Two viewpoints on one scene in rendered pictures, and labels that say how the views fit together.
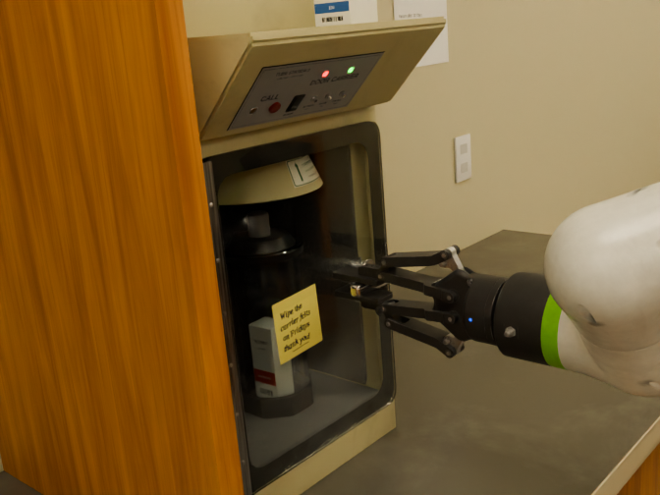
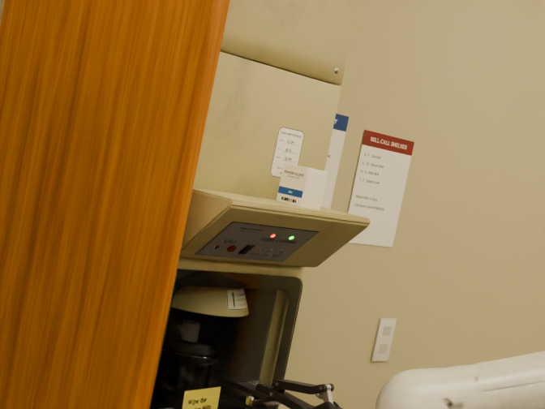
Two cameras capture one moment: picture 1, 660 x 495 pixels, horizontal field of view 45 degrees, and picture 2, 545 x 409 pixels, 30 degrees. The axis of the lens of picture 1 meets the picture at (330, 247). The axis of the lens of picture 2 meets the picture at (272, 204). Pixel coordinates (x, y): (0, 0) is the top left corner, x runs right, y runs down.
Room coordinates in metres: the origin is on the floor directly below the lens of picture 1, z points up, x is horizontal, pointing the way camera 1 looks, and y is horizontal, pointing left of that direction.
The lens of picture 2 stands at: (-0.64, 0.00, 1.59)
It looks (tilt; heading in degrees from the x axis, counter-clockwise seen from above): 3 degrees down; 0
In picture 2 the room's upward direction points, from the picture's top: 11 degrees clockwise
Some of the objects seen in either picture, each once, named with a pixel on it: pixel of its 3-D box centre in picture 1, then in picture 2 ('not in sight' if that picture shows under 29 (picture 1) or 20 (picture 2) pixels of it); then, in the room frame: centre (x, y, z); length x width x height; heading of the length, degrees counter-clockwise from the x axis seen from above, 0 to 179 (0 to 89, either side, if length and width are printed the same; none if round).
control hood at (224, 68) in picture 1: (324, 74); (272, 234); (0.88, -0.01, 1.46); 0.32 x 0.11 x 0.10; 138
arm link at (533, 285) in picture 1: (535, 315); not in sight; (0.78, -0.21, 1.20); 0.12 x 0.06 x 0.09; 138
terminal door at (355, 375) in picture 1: (311, 300); (214, 398); (0.92, 0.03, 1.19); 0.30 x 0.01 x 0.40; 138
